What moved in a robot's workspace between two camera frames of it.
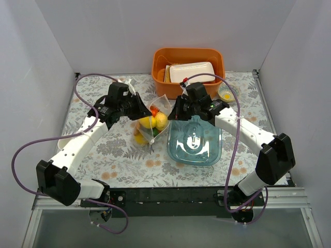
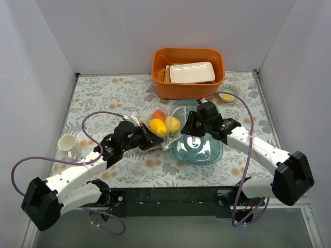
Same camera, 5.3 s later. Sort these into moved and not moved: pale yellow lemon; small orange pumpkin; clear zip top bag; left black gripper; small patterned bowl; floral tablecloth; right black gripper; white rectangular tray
Moved: pale yellow lemon; right black gripper; left black gripper; small orange pumpkin; clear zip top bag
Not moved: white rectangular tray; floral tablecloth; small patterned bowl
